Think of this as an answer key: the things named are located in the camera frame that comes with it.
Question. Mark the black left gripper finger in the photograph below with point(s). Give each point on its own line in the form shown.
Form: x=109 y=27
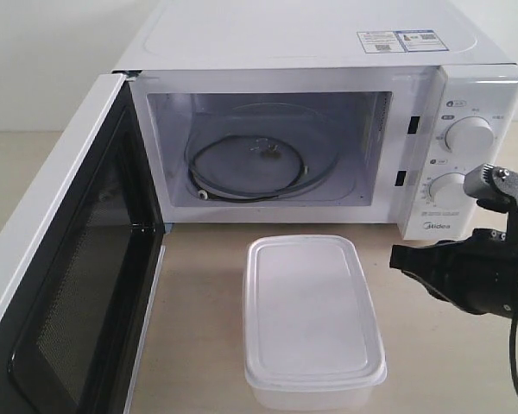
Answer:
x=442 y=255

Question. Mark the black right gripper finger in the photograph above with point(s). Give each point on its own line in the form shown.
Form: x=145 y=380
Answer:
x=446 y=286

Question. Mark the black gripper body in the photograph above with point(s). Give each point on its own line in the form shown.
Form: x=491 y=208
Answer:
x=485 y=274

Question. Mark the white plastic lidded container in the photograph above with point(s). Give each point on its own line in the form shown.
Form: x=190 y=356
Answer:
x=310 y=335

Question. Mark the white microwave door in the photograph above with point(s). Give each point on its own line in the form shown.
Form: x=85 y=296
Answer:
x=79 y=261

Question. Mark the white Midea microwave oven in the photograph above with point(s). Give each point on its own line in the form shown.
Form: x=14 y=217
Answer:
x=392 y=109

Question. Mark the white lower timer knob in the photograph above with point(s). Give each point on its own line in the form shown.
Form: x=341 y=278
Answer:
x=447 y=192

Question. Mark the white upper power knob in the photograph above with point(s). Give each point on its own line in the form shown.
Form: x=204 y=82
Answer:
x=469 y=136

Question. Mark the glass turntable plate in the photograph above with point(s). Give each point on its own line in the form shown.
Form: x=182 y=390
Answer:
x=261 y=151

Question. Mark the blue label sticker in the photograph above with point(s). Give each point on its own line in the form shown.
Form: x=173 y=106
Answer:
x=420 y=41

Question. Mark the white label sticker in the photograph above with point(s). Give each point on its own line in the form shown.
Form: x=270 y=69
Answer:
x=380 y=42

